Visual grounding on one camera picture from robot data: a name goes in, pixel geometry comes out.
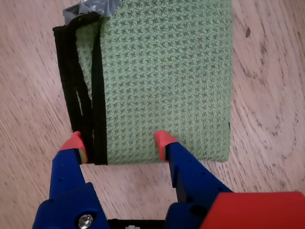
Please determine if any green waffle cloth black trim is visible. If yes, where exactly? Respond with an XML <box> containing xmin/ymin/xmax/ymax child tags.
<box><xmin>52</xmin><ymin>0</ymin><xmax>233</xmax><ymax>166</ymax></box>

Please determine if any grey duct tape piece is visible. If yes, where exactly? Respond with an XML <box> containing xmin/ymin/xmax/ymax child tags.
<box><xmin>63</xmin><ymin>0</ymin><xmax>122</xmax><ymax>26</ymax></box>

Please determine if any blue gripper finger with pink tip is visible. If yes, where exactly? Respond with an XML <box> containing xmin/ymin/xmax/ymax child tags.
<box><xmin>154</xmin><ymin>130</ymin><xmax>234</xmax><ymax>229</ymax></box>
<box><xmin>32</xmin><ymin>131</ymin><xmax>110</xmax><ymax>229</ymax></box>

